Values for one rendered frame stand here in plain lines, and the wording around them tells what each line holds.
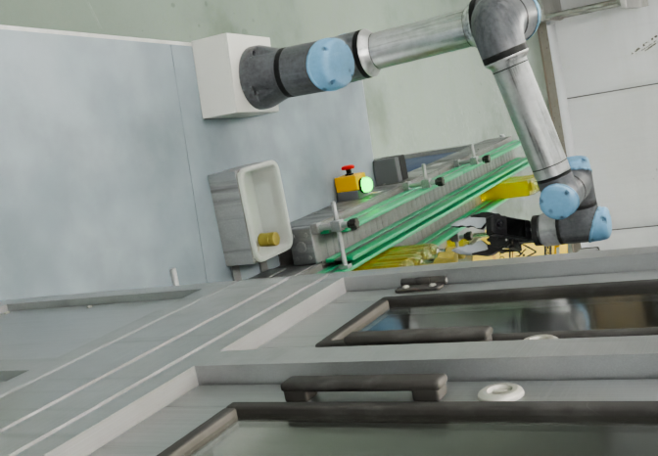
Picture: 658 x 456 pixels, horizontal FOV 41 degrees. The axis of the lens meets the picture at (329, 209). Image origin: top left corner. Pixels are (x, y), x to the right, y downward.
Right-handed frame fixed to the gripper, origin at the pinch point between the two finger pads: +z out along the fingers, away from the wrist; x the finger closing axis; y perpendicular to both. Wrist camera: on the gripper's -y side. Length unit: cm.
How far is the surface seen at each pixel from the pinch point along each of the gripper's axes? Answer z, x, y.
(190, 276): 47, -11, -40
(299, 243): 37.5, 0.6, -9.9
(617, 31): 55, 268, 528
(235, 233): 43, 0, -30
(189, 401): -23, -39, -128
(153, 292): 12, -23, -94
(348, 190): 43, 22, 26
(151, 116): 47, 22, -55
